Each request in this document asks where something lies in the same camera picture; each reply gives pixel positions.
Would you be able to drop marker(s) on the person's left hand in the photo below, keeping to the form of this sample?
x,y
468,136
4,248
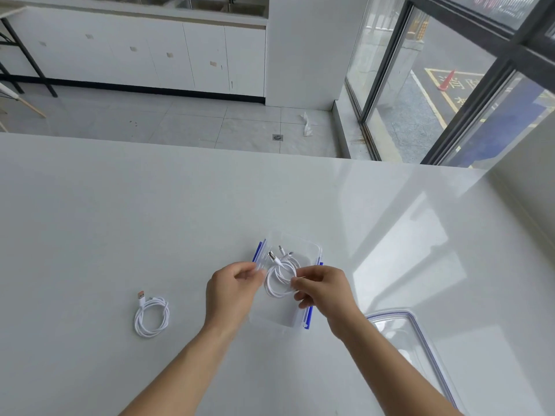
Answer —
x,y
227,298

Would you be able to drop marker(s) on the person's right hand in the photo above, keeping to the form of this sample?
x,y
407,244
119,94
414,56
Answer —
x,y
334,298

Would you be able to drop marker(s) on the clear container with blue clips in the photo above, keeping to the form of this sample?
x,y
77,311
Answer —
x,y
282,311

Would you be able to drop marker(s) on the clear container lid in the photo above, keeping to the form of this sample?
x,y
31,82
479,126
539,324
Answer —
x,y
407,337

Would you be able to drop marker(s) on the person's right forearm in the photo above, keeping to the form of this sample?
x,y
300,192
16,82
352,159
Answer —
x,y
390,376

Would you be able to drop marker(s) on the person's left forearm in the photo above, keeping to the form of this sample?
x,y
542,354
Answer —
x,y
182,376

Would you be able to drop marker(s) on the crumpled white paper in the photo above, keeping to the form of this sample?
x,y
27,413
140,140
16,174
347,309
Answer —
x,y
308,129

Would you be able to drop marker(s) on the orange traffic cone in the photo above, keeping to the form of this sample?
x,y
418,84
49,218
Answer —
x,y
446,82

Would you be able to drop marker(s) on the white kitchen cabinet counter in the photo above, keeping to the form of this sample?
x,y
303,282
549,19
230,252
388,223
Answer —
x,y
130,51

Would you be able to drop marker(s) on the steel sink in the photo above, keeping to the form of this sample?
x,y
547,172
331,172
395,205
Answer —
x,y
243,8

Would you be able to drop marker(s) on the white plastic chair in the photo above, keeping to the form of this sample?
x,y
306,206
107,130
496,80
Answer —
x,y
11,93

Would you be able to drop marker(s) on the beige table black legs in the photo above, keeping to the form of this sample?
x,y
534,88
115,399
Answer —
x,y
31,60

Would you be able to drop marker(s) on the dark window frame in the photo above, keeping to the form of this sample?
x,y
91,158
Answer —
x,y
472,110

